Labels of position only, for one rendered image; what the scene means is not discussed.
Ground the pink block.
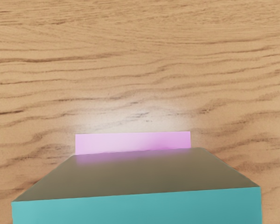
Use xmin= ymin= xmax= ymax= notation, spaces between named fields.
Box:
xmin=75 ymin=131 xmax=192 ymax=155

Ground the teal block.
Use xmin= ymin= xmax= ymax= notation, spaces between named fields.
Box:
xmin=11 ymin=147 xmax=263 ymax=224

